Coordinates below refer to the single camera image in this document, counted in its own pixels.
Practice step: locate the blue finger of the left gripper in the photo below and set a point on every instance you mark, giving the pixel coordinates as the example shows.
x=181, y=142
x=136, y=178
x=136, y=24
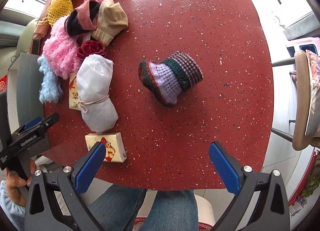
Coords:
x=32, y=123
x=49, y=121

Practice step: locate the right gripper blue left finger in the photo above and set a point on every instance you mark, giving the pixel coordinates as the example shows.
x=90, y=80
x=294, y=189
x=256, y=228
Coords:
x=87, y=166

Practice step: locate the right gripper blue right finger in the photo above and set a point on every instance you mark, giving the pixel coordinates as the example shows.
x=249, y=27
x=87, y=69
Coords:
x=228, y=168

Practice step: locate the light blue fluffy scarf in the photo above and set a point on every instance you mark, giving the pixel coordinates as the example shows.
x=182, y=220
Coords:
x=50, y=90

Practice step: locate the tissue pack with bear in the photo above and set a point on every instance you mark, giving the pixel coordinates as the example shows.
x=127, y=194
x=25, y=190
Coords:
x=115, y=150

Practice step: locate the pink fluffy yarn scarf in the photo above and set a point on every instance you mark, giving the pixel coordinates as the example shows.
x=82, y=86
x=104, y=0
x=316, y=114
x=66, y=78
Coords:
x=61, y=50

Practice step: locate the white cloth bundle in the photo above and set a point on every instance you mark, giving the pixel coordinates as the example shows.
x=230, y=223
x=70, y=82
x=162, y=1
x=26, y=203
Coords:
x=93, y=83

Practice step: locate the dark red fabric rose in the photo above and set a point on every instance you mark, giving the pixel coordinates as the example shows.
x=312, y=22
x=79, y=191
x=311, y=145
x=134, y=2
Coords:
x=91, y=47

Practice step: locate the pink navy striped sock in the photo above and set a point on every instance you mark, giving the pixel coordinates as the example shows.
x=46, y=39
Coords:
x=83, y=19

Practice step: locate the purple green knitted bootie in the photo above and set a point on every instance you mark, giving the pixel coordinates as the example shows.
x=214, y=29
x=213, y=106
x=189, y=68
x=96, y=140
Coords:
x=167, y=79

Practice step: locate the beige sock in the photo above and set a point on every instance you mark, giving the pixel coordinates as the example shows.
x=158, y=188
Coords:
x=111, y=20

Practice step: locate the person's left hand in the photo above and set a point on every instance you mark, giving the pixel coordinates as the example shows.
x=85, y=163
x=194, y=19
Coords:
x=14, y=182

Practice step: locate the red embroidered cushion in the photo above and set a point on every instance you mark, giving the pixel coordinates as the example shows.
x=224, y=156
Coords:
x=3, y=83

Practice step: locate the light blue left sleeve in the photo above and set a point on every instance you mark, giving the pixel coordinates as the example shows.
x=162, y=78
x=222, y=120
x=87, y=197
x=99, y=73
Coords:
x=14, y=212

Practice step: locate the green leather sofa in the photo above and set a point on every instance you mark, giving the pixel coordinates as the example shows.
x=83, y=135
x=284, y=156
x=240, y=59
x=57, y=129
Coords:
x=15, y=39

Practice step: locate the peach rolled sock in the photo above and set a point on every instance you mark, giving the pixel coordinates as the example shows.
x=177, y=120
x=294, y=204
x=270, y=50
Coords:
x=41, y=29

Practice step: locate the beige chair with cushion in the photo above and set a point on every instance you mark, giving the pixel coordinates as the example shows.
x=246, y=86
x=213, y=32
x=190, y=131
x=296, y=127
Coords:
x=306, y=131

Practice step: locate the yellow foam net sleeve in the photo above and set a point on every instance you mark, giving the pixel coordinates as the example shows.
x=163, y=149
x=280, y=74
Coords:
x=58, y=9

